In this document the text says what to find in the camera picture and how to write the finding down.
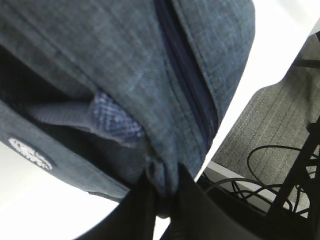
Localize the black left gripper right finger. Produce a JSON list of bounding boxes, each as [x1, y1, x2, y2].
[[161, 166, 253, 240]]

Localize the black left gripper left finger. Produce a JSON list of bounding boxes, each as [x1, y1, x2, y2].
[[78, 174, 157, 240]]

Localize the dark navy fabric lunch bag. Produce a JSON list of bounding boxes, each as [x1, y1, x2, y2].
[[0, 0, 256, 218]]

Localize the grey carpet floor mat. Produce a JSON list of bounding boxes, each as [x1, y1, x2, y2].
[[211, 34, 320, 191]]

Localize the black floor cables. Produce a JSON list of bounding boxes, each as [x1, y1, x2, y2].
[[199, 143, 320, 216]]

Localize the black metal table frame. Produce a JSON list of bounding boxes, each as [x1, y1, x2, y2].
[[267, 32, 320, 240]]

